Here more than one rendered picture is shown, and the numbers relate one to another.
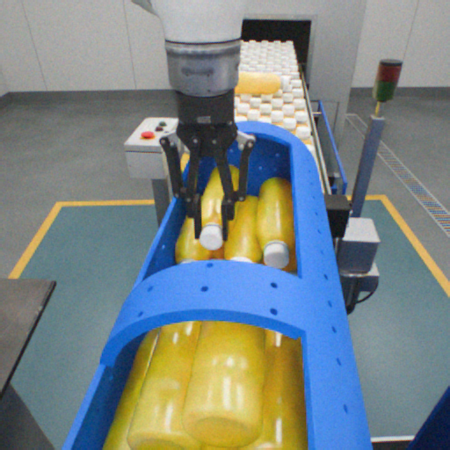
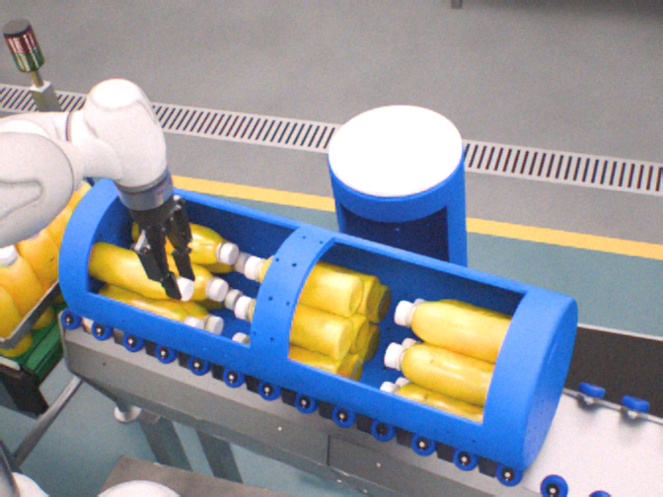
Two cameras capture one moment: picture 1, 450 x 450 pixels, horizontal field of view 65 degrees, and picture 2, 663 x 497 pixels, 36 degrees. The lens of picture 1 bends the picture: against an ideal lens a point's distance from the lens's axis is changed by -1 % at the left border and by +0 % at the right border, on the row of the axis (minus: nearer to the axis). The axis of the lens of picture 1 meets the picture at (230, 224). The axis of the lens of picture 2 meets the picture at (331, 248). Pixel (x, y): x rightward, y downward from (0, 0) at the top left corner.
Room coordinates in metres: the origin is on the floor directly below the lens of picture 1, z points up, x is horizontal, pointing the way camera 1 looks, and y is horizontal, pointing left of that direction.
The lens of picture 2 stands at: (-0.35, 0.99, 2.44)
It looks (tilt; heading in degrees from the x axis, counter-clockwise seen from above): 47 degrees down; 298
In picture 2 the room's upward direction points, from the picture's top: 10 degrees counter-clockwise
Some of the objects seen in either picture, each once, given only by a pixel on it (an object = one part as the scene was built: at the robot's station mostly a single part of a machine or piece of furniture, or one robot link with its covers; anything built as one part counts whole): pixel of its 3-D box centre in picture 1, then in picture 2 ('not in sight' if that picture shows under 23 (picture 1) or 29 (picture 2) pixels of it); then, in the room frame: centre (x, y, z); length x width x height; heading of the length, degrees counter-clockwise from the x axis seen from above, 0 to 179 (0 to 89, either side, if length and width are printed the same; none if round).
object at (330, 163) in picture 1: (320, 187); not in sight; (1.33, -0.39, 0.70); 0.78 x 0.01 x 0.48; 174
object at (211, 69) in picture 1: (204, 64); (143, 181); (0.47, 0.03, 1.38); 0.09 x 0.09 x 0.06
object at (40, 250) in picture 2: not in sight; (44, 262); (0.85, -0.05, 0.99); 0.07 x 0.07 x 0.19
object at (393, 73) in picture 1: (388, 72); (20, 37); (1.07, -0.45, 1.23); 0.06 x 0.06 x 0.04
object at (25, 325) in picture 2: not in sight; (70, 271); (0.81, -0.06, 0.96); 0.40 x 0.01 x 0.03; 84
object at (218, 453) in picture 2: not in sight; (213, 439); (0.65, -0.11, 0.31); 0.06 x 0.06 x 0.63; 84
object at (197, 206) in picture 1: (197, 216); (170, 284); (0.47, 0.05, 1.15); 0.03 x 0.01 x 0.07; 174
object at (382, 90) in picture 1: (384, 88); (27, 54); (1.07, -0.45, 1.18); 0.06 x 0.06 x 0.05
